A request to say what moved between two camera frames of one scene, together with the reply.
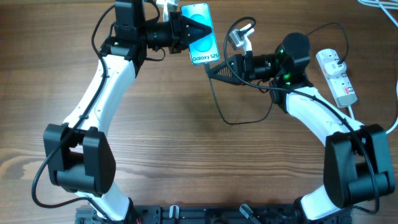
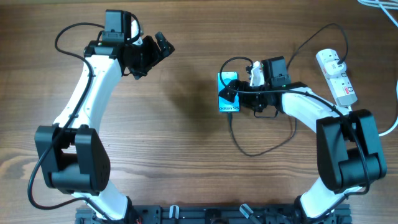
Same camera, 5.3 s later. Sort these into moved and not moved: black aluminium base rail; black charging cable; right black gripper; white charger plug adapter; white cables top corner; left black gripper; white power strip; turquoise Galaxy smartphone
Moved: right black gripper; black charging cable; turquoise Galaxy smartphone; left black gripper
Not moved: white power strip; white cables top corner; black aluminium base rail; white charger plug adapter
